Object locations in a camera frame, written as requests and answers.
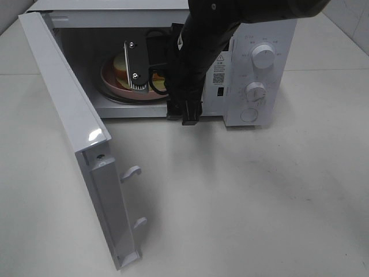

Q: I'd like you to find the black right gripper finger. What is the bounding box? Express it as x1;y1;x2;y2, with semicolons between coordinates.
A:
182;100;201;125
167;99;184;120

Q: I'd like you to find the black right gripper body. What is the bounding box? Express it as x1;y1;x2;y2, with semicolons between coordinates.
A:
146;23;204;101

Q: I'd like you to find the yellow egg sheet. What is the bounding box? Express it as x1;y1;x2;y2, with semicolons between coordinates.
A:
115;78;165;91

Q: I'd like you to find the round door release button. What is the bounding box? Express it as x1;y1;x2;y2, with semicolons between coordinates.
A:
240;108;258;122

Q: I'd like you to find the white timer knob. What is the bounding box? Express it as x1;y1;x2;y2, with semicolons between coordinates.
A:
246;82;267;102

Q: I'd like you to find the pink round plate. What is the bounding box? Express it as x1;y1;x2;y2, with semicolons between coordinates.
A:
100;52;168;103

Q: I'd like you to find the white microwave door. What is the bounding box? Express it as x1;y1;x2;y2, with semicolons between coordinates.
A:
19;12;147;269

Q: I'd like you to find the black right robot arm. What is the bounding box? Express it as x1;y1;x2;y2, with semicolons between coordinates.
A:
146;1;328;125

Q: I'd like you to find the white warning label sticker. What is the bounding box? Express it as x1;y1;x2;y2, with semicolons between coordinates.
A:
212;54;227;84

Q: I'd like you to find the white microwave oven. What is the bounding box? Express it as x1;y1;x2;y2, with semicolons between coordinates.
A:
26;1;296;126

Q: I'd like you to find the white upper microwave knob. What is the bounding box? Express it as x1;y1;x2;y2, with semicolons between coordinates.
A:
251;43;276;69

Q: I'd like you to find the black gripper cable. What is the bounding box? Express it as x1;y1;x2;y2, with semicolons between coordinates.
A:
145;30;174;96

